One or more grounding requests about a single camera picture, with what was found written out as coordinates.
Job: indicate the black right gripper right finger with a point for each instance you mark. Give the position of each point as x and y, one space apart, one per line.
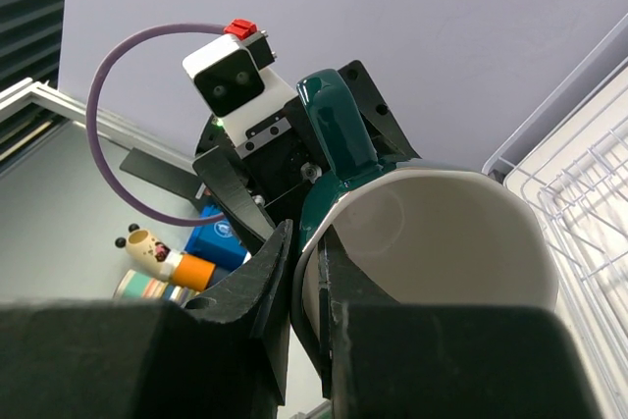
384 359

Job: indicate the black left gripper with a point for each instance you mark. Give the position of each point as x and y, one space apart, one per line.
266 183

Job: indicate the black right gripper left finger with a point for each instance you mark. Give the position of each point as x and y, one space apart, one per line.
223 355

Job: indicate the dark green ceramic mug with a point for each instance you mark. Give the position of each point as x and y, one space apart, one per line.
423 232

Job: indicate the blue box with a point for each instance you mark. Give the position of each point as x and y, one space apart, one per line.
218 244

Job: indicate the wooden bear toy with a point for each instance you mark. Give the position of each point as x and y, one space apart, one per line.
164 263

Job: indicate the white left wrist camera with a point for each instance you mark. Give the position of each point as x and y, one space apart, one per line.
232 74

